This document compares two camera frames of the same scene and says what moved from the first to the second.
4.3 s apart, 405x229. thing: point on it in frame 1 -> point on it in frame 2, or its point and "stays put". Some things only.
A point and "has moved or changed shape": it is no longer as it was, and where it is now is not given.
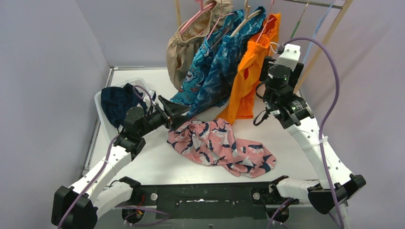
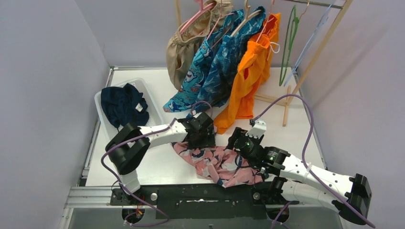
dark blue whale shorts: x=216 y=92 stays put
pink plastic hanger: x=202 y=10 stays put
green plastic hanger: x=299 y=22 -> x=295 y=22
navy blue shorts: x=115 y=101 stays put
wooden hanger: x=246 y=17 stays put
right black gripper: x=269 y=61 -> x=238 y=130
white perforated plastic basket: x=139 y=84 stays put
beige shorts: x=191 y=36 stays put
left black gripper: x=167 y=113 -> x=204 y=139
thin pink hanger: x=217 y=22 stays put
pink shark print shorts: x=211 y=142 has moved or changed shape
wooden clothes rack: x=344 y=6 stays put
